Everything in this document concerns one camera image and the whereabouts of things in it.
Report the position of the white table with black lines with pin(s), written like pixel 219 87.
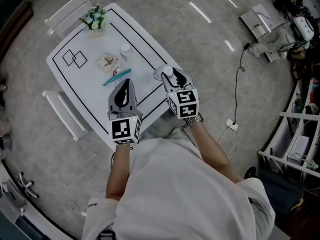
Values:
pixel 87 89

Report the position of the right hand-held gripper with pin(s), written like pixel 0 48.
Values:
pixel 186 104

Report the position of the person's left forearm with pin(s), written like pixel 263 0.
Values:
pixel 117 174

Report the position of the person's grey trousers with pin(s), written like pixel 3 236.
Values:
pixel 172 134

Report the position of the person's white shirt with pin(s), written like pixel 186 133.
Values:
pixel 175 196

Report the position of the dark wooden platform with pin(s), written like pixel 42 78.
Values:
pixel 17 24

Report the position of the black round weight plate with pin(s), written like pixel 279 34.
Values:
pixel 250 172

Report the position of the person's right forearm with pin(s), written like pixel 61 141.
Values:
pixel 210 149

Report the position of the white office chair base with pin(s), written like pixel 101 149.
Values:
pixel 28 187

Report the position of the beige plastic bucket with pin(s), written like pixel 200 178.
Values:
pixel 5 129

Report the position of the potted white blue flowers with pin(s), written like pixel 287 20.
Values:
pixel 96 32

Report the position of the white long counter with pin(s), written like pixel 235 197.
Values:
pixel 37 224

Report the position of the white low cabinet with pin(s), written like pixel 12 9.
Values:
pixel 255 19

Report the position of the white shelving unit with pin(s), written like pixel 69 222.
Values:
pixel 300 116

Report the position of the small white bin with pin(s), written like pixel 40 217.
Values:
pixel 6 142

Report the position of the dark grey bag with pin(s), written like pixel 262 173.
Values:
pixel 280 191

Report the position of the silver wristwatch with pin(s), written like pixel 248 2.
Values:
pixel 196 120

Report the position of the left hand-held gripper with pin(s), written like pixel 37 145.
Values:
pixel 122 131

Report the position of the clear snack packet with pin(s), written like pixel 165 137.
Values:
pixel 105 62

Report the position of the white yellow blue packet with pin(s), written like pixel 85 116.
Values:
pixel 117 70

